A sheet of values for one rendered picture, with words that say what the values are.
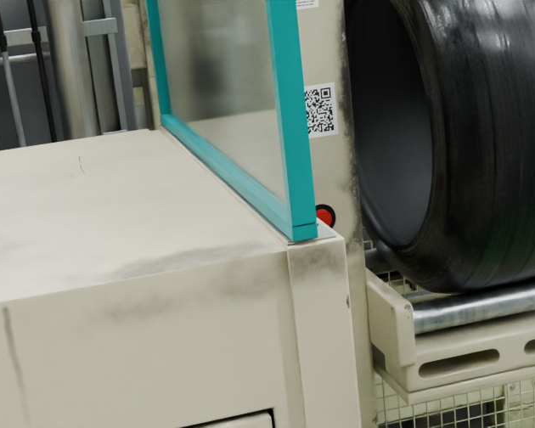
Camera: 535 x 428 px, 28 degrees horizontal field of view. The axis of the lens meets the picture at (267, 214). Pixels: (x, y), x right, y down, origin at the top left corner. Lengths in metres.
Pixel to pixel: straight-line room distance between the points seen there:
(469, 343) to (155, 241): 0.86
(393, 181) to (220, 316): 1.19
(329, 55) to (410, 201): 0.47
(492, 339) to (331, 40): 0.50
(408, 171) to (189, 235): 1.15
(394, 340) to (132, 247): 0.80
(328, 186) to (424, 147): 0.44
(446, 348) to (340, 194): 0.27
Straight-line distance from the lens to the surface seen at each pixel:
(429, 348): 1.58
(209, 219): 0.85
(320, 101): 1.52
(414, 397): 1.59
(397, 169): 1.93
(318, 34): 1.51
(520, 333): 1.63
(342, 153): 1.55
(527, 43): 1.44
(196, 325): 0.75
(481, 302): 1.61
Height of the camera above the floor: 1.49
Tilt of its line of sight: 16 degrees down
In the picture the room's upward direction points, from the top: 6 degrees counter-clockwise
